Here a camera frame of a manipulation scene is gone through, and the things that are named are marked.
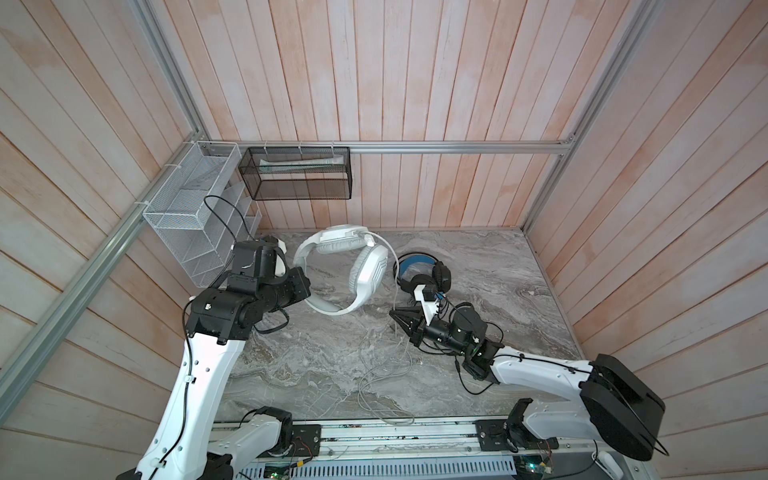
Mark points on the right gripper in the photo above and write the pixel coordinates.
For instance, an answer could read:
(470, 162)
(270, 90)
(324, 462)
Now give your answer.
(417, 321)

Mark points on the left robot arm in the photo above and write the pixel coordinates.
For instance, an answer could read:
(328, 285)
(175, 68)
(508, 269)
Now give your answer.
(217, 324)

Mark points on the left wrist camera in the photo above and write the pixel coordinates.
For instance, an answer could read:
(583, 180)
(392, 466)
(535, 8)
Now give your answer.
(273, 261)

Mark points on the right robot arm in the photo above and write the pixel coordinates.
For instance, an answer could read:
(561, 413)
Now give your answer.
(599, 400)

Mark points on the white wire mesh shelf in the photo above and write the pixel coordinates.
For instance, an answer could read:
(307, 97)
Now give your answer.
(202, 209)

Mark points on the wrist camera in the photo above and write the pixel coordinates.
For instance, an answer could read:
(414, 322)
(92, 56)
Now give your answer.
(429, 298)
(273, 261)

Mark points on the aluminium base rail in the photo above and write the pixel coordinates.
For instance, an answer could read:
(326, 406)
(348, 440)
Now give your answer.
(433, 448)

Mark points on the black and blue headphones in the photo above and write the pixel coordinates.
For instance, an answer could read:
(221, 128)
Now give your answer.
(421, 268)

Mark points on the horizontal aluminium wall rail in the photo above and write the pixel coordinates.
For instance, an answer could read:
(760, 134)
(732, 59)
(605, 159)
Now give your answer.
(555, 147)

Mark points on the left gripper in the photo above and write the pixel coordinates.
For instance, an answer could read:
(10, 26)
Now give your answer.
(302, 285)

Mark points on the black wire mesh basket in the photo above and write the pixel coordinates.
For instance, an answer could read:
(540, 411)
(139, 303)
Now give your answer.
(297, 173)

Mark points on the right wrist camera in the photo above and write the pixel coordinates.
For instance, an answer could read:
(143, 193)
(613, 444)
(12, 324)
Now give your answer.
(429, 298)

